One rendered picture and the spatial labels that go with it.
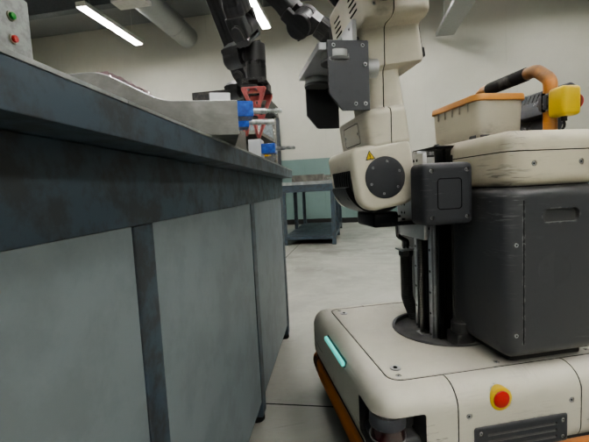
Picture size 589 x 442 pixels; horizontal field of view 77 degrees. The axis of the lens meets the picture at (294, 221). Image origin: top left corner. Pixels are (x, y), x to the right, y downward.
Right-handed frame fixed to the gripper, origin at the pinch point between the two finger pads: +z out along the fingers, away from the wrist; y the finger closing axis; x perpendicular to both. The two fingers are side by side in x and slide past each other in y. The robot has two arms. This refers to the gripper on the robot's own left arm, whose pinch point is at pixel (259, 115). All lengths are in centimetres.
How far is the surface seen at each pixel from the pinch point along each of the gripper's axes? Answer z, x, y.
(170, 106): 8, -3, 51
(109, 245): 26, -2, 71
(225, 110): 8.3, 5.1, 48.8
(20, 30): -41, -93, -23
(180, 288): 36, -2, 54
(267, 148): 10.1, 2.8, 3.0
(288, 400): 93, 3, -9
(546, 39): -213, 388, -625
